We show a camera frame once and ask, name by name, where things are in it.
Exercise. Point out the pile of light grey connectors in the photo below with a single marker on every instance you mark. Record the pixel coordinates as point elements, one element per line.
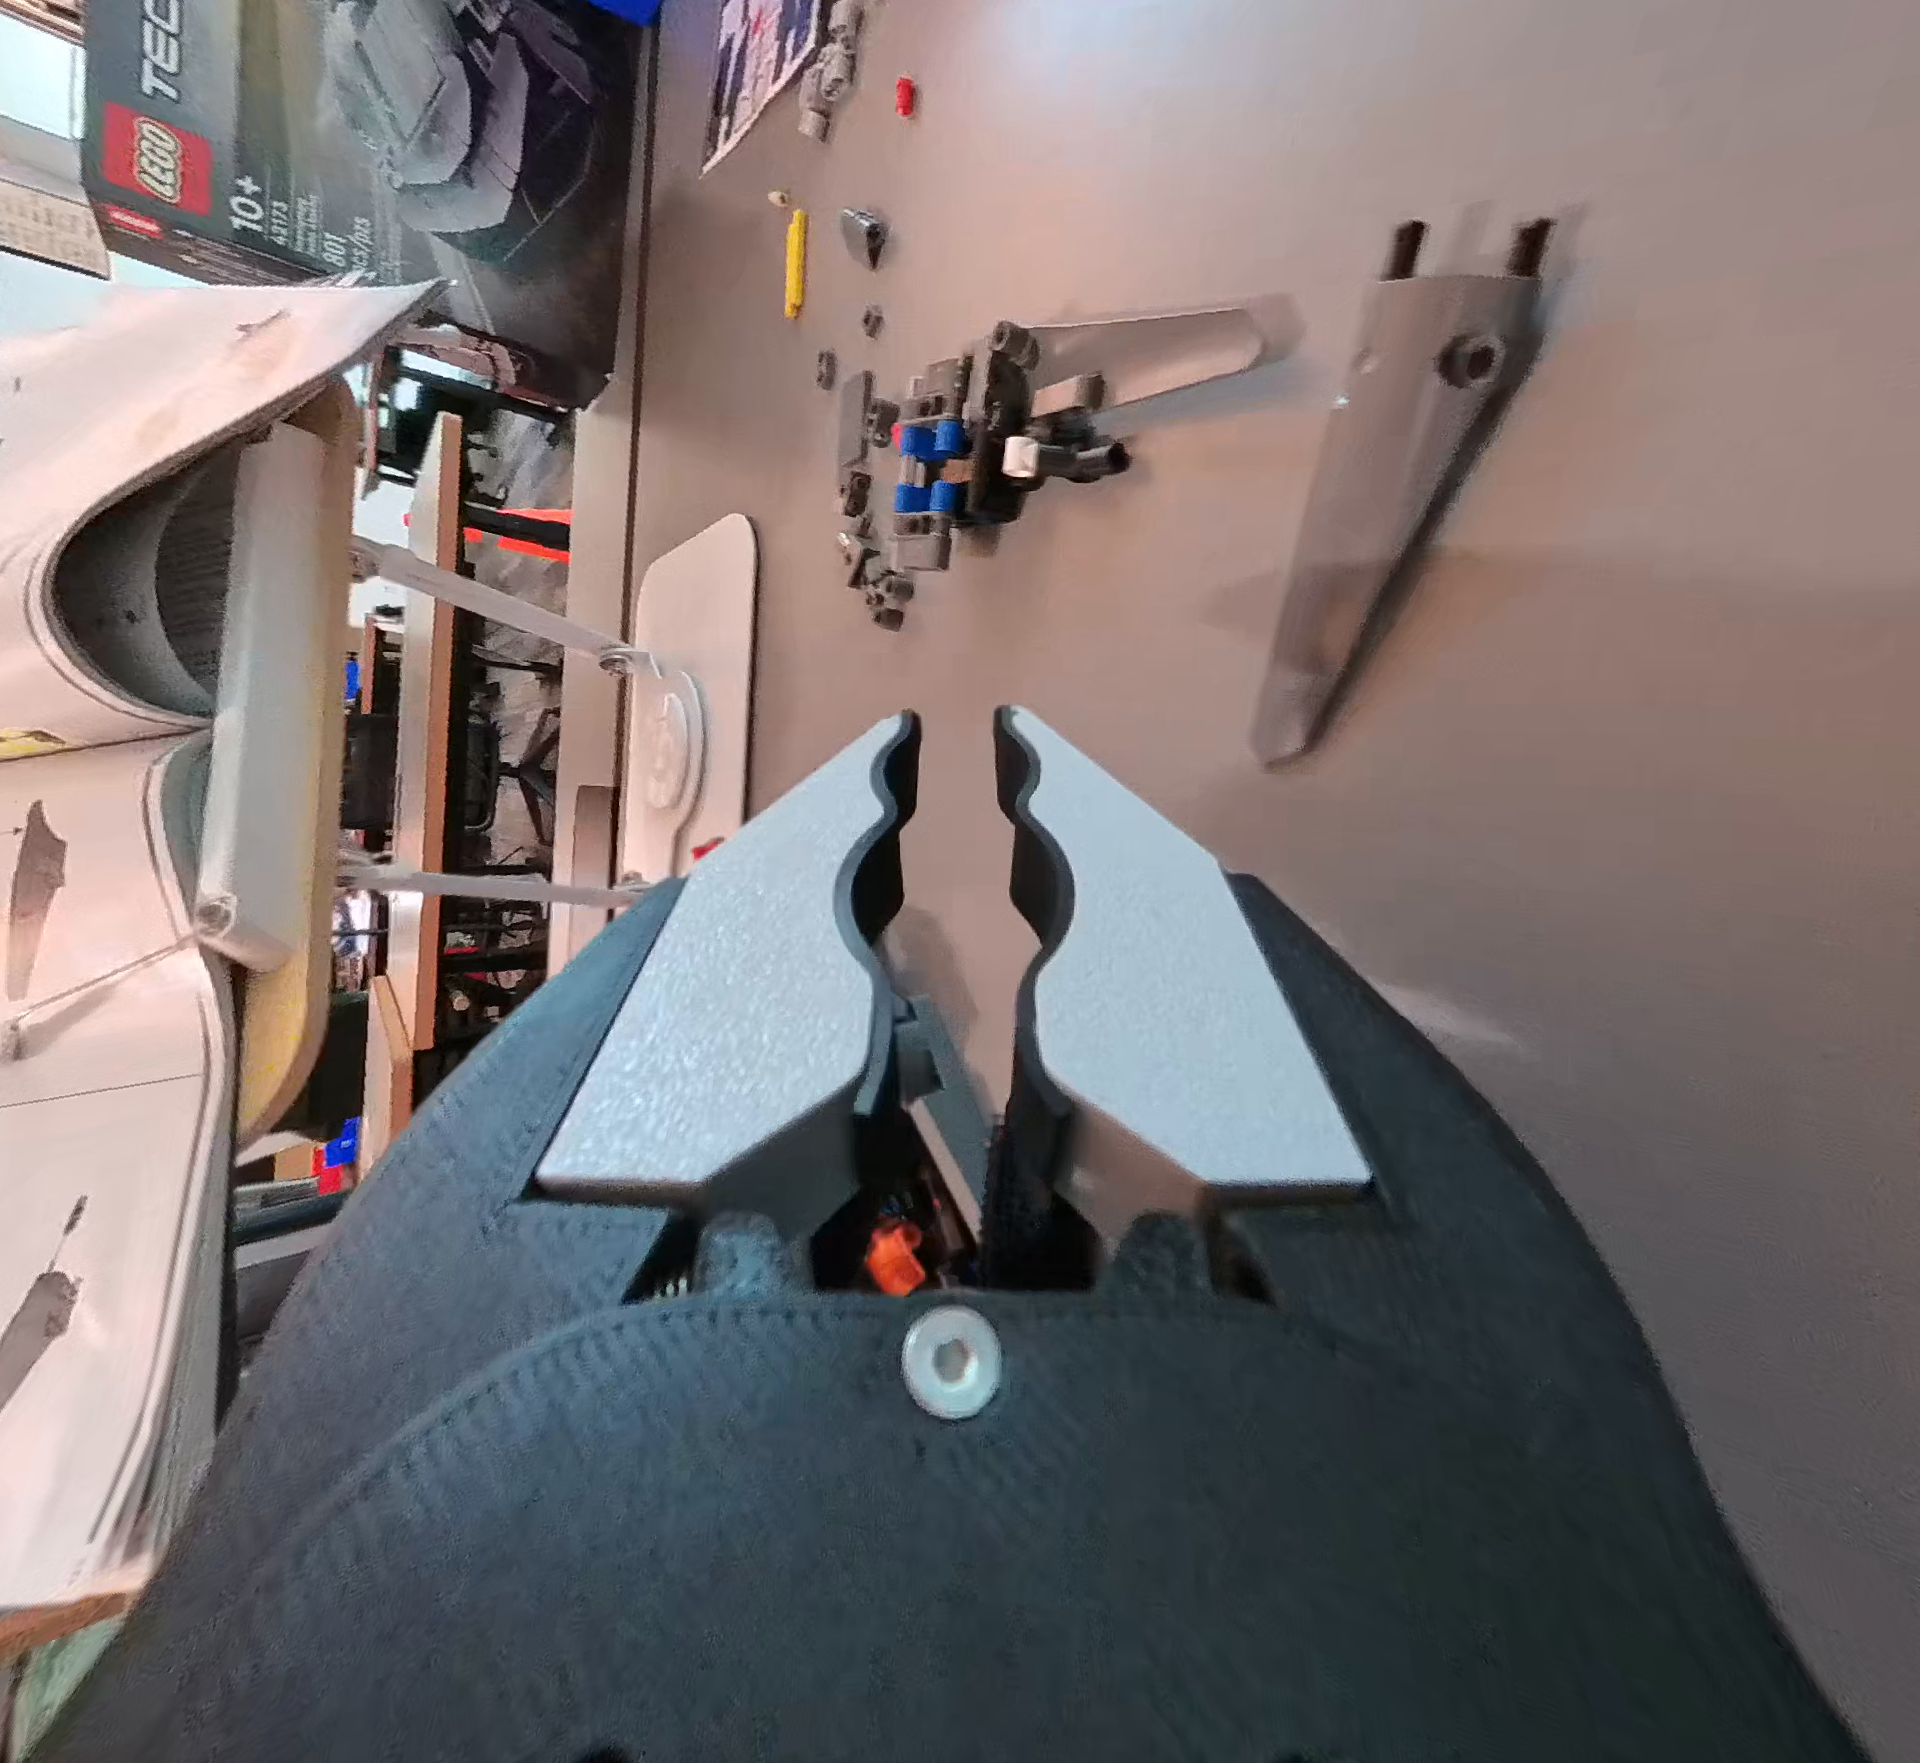
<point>843,37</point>

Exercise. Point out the grey blue lego wing assembly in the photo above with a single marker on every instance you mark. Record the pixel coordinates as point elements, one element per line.
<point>993,428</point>

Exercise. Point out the grey double lego connector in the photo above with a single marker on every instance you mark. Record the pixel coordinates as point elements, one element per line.
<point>868,236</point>

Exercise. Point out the lego sticker sheet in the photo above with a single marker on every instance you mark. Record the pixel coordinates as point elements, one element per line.
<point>762,7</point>

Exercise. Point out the yellow lego axle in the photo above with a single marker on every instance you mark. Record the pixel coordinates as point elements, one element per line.
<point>790,261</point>

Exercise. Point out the lego set box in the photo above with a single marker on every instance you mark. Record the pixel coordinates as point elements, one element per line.
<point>375,112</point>

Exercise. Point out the cluster of dark grey pieces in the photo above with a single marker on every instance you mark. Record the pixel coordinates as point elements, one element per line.
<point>875,563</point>

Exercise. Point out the orange traffic cone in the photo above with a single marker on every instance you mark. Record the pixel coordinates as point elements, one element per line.
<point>517,540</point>

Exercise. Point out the lego instruction booklet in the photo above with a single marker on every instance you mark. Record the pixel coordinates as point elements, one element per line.
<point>93,1160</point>

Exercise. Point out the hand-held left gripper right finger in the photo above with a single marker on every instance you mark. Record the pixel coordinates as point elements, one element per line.
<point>1183,1043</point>

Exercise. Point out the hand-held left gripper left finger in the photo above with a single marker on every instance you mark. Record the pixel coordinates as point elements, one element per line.
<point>731,1028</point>

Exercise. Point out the dark grey tapered lego panel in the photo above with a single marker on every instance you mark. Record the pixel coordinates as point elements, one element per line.
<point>1396,489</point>

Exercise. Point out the dark grey flat lego tile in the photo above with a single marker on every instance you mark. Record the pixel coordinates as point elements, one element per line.
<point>859,419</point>

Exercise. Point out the white metal stand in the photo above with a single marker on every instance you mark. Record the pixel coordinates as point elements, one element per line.
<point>698,624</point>

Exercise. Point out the large black grey lego model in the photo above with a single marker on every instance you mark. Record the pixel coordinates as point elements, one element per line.
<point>896,1257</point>

